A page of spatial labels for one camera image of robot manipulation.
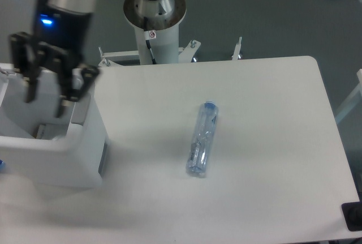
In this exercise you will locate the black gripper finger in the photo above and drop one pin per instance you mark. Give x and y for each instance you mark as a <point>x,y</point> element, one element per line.
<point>74,77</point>
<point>27,59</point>

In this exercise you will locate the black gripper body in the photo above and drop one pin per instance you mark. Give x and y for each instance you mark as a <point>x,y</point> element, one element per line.
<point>60,28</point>

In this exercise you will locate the crushed clear plastic bottle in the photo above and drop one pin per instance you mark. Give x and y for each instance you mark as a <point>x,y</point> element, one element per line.
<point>202,139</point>

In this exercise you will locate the clear plastic bag green strip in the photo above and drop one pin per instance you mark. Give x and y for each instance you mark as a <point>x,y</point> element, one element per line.
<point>58,136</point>

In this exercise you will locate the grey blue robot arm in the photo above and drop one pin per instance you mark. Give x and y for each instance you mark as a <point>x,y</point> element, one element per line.
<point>56,41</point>

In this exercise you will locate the white trash can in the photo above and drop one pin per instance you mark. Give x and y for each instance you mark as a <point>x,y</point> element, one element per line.
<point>65,151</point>

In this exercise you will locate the blue object at left edge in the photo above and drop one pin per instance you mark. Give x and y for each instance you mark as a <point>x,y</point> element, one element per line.
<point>2,166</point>

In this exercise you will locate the white leveling foot bolt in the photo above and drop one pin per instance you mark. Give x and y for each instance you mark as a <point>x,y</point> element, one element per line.
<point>237,54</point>

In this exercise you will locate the black device at table corner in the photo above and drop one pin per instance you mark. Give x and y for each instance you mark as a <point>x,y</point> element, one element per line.
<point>352,215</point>

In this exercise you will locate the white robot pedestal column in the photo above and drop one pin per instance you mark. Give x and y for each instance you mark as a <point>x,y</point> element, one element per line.
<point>156,22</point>

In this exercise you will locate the white pedestal base frame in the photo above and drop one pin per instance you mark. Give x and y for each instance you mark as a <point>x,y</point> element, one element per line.
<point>150,56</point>

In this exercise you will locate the white frame at right edge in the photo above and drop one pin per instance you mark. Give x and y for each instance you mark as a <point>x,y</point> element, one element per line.
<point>350,101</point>

